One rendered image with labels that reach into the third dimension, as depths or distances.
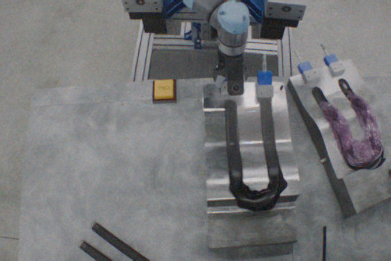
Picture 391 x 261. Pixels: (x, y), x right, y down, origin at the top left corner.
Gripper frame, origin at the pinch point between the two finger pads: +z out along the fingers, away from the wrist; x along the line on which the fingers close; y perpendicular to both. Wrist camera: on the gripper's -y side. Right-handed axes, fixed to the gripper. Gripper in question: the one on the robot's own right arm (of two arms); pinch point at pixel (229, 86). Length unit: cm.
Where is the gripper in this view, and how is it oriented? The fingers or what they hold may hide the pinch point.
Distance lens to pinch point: 123.5
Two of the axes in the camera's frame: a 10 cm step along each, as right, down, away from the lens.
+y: -0.3, -9.3, 3.7
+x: -10.0, 0.4, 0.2
